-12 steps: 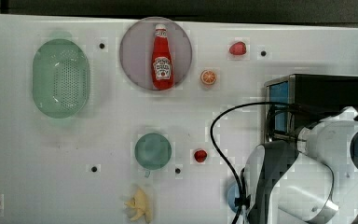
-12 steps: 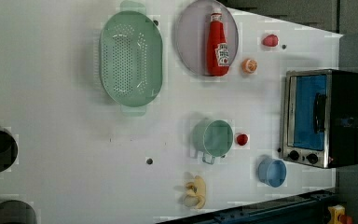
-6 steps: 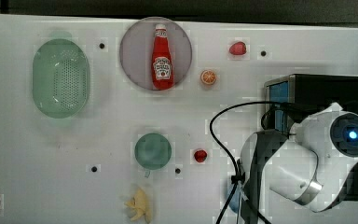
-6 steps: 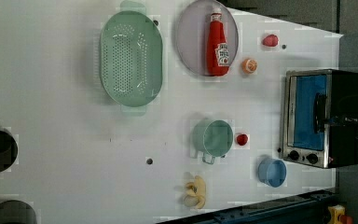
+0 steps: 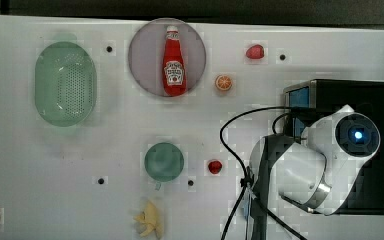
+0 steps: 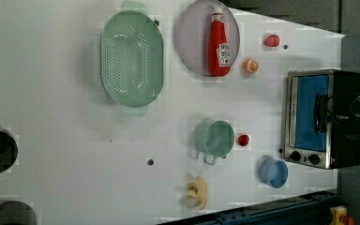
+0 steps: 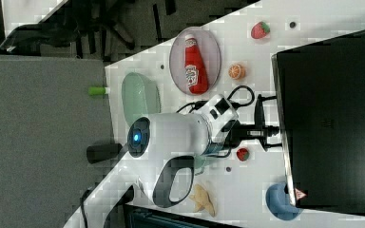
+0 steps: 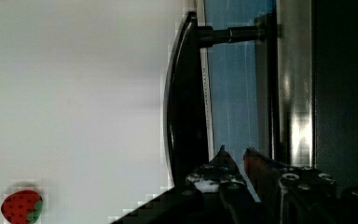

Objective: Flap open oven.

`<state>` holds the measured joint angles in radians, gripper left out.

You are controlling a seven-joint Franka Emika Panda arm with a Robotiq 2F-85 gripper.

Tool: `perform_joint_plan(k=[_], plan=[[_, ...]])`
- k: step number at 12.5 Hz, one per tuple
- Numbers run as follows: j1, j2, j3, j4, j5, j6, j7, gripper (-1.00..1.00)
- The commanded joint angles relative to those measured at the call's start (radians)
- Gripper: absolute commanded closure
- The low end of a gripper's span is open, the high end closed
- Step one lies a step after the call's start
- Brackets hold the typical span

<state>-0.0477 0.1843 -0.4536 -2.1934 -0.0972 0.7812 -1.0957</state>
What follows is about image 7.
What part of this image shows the black office chair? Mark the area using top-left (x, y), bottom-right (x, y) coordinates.
top-left (0, 0), bottom-right (179, 63)

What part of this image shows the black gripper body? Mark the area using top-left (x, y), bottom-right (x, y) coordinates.
top-left (222, 122), bottom-right (250, 149)

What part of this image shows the small red strawberry toy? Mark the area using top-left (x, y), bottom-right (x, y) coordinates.
top-left (236, 148), bottom-right (250, 162)

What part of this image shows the grey round plate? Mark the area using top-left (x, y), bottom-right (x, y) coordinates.
top-left (169, 27), bottom-right (221, 95)

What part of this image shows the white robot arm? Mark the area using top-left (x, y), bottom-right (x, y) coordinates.
top-left (63, 95), bottom-right (279, 228)

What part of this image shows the red plush ketchup bottle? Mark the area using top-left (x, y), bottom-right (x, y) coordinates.
top-left (184, 34), bottom-right (208, 94)

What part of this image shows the black cylinder table mount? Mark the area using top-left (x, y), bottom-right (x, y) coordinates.
top-left (86, 143), bottom-right (123, 164)

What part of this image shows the green colander basket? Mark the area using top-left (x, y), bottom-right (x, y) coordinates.
top-left (122, 72), bottom-right (161, 125)

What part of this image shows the blue bowl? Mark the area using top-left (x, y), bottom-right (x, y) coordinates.
top-left (265, 183), bottom-right (301, 221)

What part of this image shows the green marker pen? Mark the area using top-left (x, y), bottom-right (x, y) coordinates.
top-left (88, 86), bottom-right (110, 96)

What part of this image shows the orange slice toy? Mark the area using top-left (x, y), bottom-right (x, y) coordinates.
top-left (228, 64), bottom-right (245, 80)

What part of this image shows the large red strawberry toy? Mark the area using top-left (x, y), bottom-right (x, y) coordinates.
top-left (251, 22), bottom-right (270, 39)

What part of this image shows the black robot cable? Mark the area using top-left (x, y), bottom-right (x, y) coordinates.
top-left (175, 85), bottom-right (256, 114)

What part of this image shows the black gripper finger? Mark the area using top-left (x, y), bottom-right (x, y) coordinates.
top-left (249, 128), bottom-right (279, 139)

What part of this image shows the black toaster oven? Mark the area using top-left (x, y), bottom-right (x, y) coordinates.
top-left (272, 29), bottom-right (365, 216)

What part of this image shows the yellow banana peel toy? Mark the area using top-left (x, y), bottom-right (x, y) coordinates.
top-left (189, 184), bottom-right (216, 217)

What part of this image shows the green metal cup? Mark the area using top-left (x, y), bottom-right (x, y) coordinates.
top-left (194, 156), bottom-right (206, 176)

